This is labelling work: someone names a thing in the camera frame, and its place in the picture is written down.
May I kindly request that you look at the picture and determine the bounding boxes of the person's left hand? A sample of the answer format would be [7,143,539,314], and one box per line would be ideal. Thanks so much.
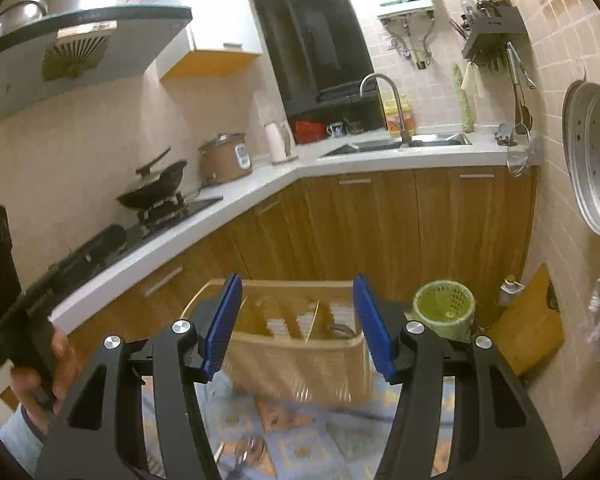
[8,326,79,436]

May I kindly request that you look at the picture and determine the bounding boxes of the wooden cutting board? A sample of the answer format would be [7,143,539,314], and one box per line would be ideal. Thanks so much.
[486,264,565,376]

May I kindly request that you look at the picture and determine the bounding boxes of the black gas stove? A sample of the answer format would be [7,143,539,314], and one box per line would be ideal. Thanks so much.
[45,192,222,290]

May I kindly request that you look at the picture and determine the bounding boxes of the green plastic basket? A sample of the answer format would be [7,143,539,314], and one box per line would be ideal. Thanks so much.
[412,280,476,342]

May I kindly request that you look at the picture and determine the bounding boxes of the blue patterned table mat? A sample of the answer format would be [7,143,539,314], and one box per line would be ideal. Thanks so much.
[195,373,401,479]

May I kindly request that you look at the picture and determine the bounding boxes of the black wok with lid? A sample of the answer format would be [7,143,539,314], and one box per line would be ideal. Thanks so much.
[117,148,187,210]

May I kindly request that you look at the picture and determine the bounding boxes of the beige slotted utensil basket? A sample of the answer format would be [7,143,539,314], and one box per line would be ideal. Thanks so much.
[180,277,374,406]

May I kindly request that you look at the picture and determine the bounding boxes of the brown rice cooker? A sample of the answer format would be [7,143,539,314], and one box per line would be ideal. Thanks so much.
[198,132,252,188]

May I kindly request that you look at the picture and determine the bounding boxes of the hanging metal strainer ladle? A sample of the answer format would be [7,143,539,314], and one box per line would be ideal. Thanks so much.
[505,41,536,178]

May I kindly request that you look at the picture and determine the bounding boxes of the range hood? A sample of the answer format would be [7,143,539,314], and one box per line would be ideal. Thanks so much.
[0,3,192,120]

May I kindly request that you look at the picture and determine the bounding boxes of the chrome sink faucet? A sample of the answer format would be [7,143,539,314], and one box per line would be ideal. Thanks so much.
[358,71,413,148]

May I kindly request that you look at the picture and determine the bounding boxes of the white electric kettle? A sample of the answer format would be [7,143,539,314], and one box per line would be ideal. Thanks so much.
[264,122,298,165]

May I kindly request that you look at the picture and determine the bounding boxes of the yellow dish soap bottle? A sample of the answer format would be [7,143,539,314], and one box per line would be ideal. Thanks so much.
[382,94,415,138]

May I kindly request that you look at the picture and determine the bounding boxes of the metal steamer tray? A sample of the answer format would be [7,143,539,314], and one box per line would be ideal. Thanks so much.
[562,80,600,236]

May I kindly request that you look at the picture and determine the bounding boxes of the patterned mug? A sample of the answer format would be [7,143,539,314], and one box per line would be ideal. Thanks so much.
[326,122,347,138]

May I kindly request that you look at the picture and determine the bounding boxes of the red basket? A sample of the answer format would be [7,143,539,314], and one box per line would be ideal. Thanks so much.
[294,120,327,144]

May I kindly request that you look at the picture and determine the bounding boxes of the dark window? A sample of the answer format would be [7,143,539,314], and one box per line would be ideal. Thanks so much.
[253,0,385,135]

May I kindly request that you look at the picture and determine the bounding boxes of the metal handled clear spoon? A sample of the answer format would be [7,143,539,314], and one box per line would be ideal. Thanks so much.
[221,434,266,479]

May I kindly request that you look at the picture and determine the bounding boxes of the white wall cabinet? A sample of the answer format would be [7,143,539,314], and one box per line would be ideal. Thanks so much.
[149,0,262,79]

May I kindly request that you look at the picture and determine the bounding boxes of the black wall shelf rack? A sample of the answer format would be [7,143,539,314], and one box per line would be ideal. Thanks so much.
[462,6,527,67]

